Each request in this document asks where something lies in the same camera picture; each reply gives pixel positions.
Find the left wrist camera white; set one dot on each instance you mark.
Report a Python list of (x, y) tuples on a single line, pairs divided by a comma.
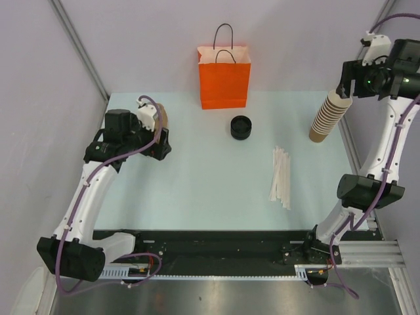
[(147, 114)]

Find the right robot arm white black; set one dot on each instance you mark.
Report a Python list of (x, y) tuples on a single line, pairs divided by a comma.
[(390, 71)]

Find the stack of black lids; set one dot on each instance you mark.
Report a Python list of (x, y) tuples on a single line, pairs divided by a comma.
[(240, 127)]

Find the aluminium rail frame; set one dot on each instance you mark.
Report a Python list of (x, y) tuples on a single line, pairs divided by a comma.
[(383, 254)]

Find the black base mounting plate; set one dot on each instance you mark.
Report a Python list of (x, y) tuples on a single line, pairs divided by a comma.
[(224, 253)]

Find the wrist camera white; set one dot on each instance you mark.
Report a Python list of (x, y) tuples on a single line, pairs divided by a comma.
[(147, 114), (378, 47)]

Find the brown pulp cup carrier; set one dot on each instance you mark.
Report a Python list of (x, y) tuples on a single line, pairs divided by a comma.
[(163, 122)]

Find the stack of paper cups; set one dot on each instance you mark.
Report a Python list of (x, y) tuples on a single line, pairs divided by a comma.
[(327, 117)]

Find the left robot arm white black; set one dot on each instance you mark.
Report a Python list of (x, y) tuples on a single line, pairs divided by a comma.
[(72, 251)]

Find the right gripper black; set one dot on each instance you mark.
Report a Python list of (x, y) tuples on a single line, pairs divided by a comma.
[(354, 69)]

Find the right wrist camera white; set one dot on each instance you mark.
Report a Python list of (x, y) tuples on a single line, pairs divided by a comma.
[(378, 47)]

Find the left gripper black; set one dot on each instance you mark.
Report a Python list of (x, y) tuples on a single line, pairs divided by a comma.
[(159, 151)]

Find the orange paper bag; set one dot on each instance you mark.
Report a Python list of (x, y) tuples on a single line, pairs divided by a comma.
[(224, 73)]

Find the bundle of wrapped straws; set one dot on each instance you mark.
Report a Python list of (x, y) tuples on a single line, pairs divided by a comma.
[(281, 179)]

